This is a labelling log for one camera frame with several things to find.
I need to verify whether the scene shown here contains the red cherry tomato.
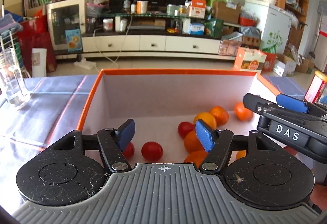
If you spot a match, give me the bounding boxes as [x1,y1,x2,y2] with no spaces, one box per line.
[122,142,135,160]
[141,141,164,162]
[177,122,195,139]

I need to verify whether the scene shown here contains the small orange mandarin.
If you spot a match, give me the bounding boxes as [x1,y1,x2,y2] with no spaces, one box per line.
[234,101,254,122]
[236,150,247,160]
[193,112,217,129]
[209,106,229,126]
[184,150,208,168]

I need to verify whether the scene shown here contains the large orange fruit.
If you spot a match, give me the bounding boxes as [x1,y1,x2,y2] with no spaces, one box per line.
[184,130,204,154]

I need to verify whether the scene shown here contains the red snack canister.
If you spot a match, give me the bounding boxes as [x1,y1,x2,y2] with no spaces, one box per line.
[304,71,327,104]

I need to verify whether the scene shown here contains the fruit printed carton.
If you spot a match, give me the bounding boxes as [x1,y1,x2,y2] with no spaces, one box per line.
[233,47,267,72]

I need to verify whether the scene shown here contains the orange cardboard box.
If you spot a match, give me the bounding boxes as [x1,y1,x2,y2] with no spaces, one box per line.
[78,69,279,165]

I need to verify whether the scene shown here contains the blue plaid tablecloth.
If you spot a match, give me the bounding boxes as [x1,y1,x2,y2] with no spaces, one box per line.
[1,76,318,223]

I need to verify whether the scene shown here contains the white small refrigerator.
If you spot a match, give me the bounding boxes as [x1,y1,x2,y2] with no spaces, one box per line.
[244,0,291,54]

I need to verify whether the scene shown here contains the white power strip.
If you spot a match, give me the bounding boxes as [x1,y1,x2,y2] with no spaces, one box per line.
[74,59,96,70]

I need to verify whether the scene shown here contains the white TV cabinet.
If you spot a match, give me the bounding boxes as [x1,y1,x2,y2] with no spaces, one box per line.
[82,34,235,61]

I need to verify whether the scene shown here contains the glass mug with water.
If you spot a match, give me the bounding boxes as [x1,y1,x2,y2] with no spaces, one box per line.
[1,48,30,109]

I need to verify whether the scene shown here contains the white glass door cabinet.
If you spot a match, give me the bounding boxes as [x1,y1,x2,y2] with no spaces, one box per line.
[46,0,89,55]

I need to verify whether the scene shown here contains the white wire shopping cart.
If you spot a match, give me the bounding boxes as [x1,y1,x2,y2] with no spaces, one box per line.
[1,0,30,77]

